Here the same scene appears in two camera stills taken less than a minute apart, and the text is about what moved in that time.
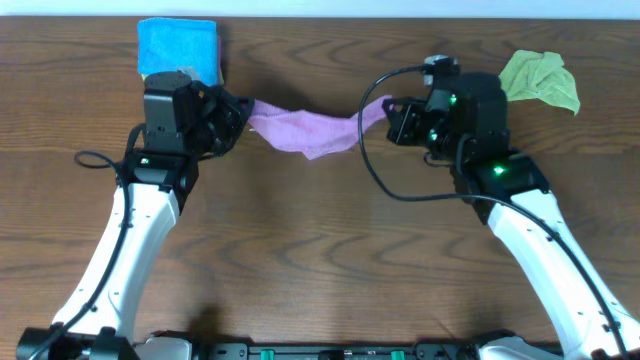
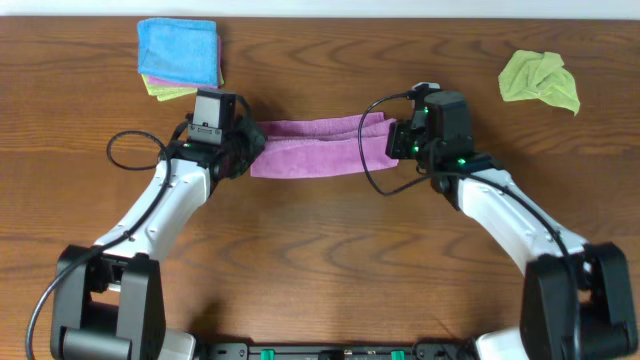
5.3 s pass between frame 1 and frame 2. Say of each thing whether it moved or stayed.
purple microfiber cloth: moved
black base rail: stayed
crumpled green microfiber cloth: stayed
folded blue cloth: stayed
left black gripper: moved
